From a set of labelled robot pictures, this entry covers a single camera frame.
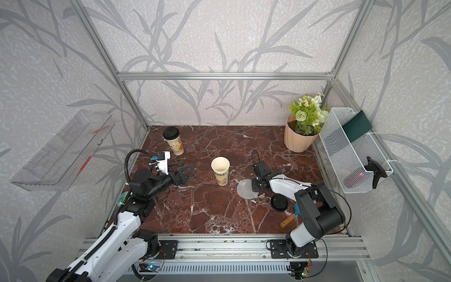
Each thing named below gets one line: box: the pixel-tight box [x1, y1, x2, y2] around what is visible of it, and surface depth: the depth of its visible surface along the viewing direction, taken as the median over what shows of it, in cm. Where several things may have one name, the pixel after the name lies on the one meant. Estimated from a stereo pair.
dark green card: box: [342, 109, 373, 144], surface depth 72 cm
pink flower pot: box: [284, 113, 319, 153], surface depth 99 cm
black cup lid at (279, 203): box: [270, 194, 288, 213], surface depth 88 cm
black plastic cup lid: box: [162, 126, 180, 141], surface depth 96 cm
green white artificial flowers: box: [288, 92, 330, 136], surface depth 90 cm
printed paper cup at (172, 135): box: [162, 126, 184, 156], surface depth 96 cm
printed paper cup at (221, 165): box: [210, 156, 231, 187], surface depth 86 cm
